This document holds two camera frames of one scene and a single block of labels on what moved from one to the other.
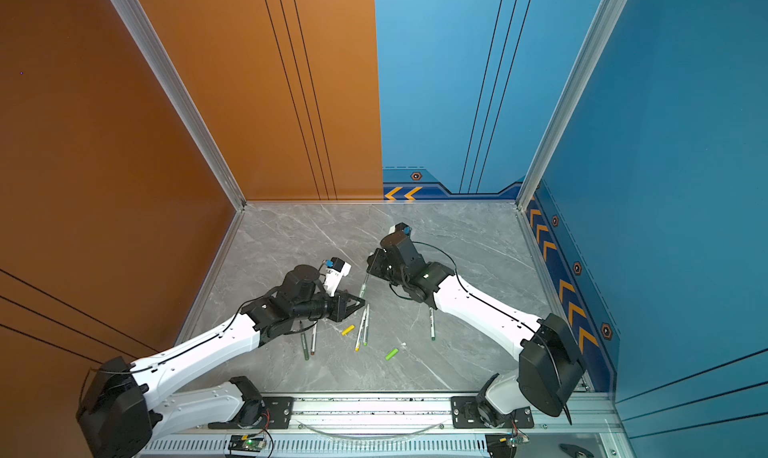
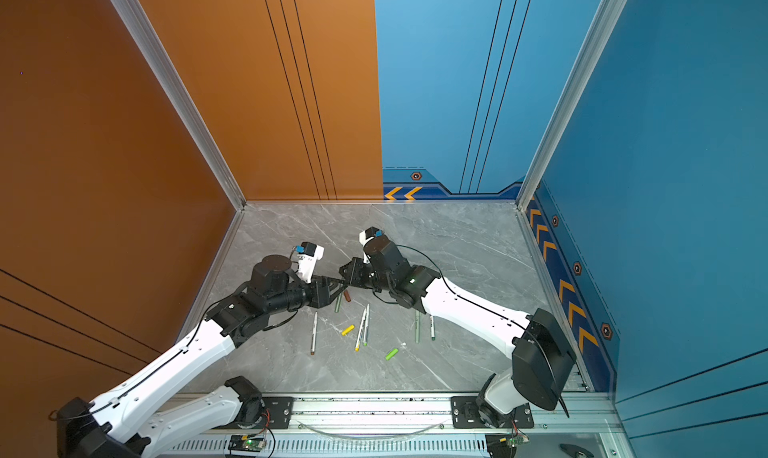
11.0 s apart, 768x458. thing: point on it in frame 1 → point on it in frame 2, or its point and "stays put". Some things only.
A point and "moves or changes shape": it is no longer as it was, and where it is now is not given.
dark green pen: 305,347 moves or changes shape
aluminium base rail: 575,427 stays put
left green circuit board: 237,442 stays put
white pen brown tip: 313,338 stays put
